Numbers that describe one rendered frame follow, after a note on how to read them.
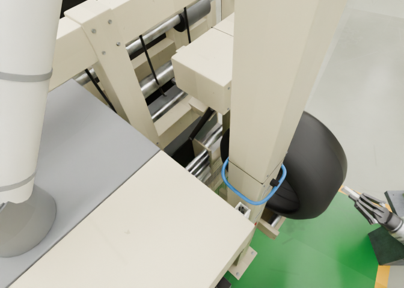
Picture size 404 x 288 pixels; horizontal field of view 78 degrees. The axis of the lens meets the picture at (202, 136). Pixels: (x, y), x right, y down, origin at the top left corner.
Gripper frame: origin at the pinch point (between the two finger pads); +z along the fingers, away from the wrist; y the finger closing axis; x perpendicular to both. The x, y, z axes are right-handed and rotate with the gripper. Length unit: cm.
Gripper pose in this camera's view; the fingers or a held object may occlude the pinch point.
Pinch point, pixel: (350, 192)
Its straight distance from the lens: 131.4
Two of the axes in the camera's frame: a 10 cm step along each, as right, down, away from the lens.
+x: -0.4, 5.0, 8.7
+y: -6.7, 6.3, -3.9
